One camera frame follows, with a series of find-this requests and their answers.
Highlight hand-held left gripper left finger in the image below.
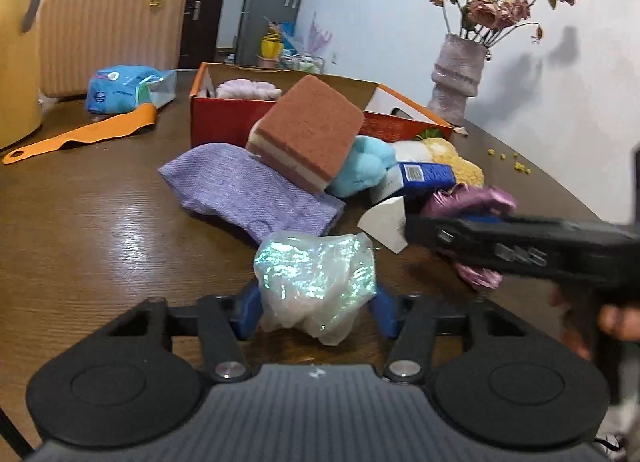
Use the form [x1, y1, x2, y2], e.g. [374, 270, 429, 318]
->
[102, 284, 264, 384]

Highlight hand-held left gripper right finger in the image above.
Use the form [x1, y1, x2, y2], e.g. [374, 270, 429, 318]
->
[367, 286, 525, 385]

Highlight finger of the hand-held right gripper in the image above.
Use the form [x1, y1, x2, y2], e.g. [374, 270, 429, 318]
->
[405, 213, 471, 259]

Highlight pink satin scrunchie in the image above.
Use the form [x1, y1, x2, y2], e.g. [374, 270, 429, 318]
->
[421, 185, 518, 291]

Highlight iridescent plastic bag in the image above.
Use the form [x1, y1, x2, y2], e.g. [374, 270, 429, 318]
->
[253, 231, 378, 347]

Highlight purple woven cloth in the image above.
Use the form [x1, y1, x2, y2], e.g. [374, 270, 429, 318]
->
[158, 143, 346, 246]

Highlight orange cardboard box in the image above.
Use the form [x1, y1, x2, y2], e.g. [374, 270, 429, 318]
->
[189, 62, 454, 149]

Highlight person's right hand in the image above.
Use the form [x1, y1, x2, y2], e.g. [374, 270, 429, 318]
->
[547, 287, 640, 343]

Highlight white wedge sponge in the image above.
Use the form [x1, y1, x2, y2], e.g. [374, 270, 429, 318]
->
[357, 195, 408, 254]

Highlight yellow fluffy cloth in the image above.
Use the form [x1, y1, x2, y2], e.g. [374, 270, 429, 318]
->
[420, 138, 485, 189]

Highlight light blue plush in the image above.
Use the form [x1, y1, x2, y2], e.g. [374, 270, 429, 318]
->
[326, 136, 398, 199]

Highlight scattered yellow crumbs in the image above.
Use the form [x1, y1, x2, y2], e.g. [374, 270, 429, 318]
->
[486, 147, 534, 175]

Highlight brown layered sponge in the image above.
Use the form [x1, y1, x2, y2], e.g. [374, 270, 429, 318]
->
[245, 74, 366, 193]

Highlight pink textured vase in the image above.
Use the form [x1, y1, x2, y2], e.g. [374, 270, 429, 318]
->
[428, 33, 488, 127]

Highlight pile of packaged goods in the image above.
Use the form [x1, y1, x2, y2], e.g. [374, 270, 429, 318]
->
[257, 52, 326, 74]

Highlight pink fluffy cloth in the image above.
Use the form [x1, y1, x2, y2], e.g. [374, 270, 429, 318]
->
[215, 78, 283, 101]

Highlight orange plastic strip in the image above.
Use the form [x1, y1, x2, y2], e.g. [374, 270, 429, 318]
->
[2, 103, 159, 165]

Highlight yellow bag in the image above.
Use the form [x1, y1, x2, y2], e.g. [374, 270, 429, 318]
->
[260, 26, 285, 60]

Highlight blue tissue multipack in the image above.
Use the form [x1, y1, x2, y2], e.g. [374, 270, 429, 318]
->
[85, 64, 177, 117]

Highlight pink ribbed suitcase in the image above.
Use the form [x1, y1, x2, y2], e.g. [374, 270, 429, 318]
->
[38, 0, 188, 101]

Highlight dark wooden door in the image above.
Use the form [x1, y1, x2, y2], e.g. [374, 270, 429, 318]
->
[153, 0, 236, 69]

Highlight yellow thermos jug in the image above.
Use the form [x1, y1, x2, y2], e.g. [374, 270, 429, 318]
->
[0, 0, 50, 151]

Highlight purple wall decoration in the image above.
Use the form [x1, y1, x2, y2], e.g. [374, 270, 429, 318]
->
[307, 12, 335, 53]

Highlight black cable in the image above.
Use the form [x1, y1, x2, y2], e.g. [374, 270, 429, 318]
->
[0, 407, 28, 460]

